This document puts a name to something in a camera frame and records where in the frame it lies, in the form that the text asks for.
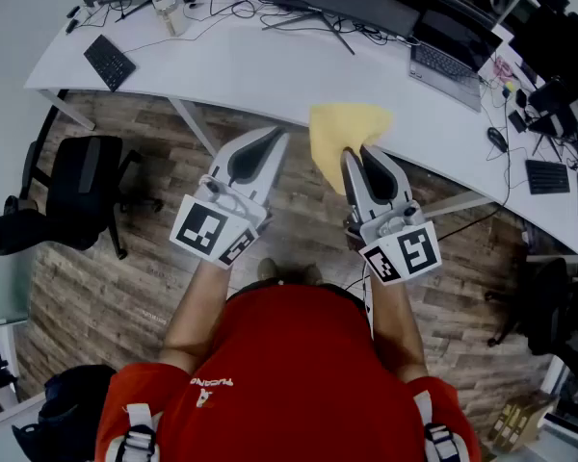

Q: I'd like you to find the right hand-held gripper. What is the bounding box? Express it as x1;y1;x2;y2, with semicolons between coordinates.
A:
340;143;444;288

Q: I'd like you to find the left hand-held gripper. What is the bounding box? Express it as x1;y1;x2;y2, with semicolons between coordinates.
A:
169;125;291;270

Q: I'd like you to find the yellow cloth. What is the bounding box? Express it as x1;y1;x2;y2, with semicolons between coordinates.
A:
308;103;395;197

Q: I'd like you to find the person's right forearm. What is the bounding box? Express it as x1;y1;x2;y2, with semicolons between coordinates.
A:
367;270;431;385

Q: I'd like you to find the person's left forearm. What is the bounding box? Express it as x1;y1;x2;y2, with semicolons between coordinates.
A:
160;256;233;371

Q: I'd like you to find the black computer mouse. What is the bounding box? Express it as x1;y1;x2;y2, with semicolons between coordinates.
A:
486;126;510;154

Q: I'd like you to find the white desk leg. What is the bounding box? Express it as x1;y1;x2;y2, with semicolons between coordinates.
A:
422;193;496;219
167;97;219;159
37;88;98;133

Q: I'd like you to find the person's left shoe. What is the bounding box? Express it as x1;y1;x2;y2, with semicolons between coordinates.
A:
256;257;279;284

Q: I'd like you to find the person's shoe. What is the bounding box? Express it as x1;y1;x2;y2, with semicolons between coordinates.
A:
300;263;325;287
256;257;279;284

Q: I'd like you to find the person's right shoe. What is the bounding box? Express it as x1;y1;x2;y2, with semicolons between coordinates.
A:
300;263;325;287

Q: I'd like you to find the grey laptop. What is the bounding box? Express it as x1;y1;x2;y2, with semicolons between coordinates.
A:
407;9;505;113

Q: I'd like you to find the clear plastic bottle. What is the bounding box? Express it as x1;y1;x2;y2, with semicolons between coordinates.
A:
151;0;190;39

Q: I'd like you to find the black office chair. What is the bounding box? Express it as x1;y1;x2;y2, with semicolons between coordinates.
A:
483;256;578;382
3;134;166;262

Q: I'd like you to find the compact black keyboard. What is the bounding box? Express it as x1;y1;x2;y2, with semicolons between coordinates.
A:
525;158;571;196

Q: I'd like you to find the red shirt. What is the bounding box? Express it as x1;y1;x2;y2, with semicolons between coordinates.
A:
94;280;484;462

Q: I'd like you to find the glass side table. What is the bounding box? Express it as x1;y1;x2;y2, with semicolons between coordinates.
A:
0;246;40;332

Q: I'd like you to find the cardboard box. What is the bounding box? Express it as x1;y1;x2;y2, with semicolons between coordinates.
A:
489;391;561;452

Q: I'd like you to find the black backpack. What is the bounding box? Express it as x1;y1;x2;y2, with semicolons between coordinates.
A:
11;363;118;462

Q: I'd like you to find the black floor cable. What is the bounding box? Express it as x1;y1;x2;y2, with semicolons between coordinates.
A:
434;203;503;244

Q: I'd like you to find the white harness strap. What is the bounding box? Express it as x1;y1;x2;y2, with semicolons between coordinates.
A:
109;401;164;462
411;389;469;462

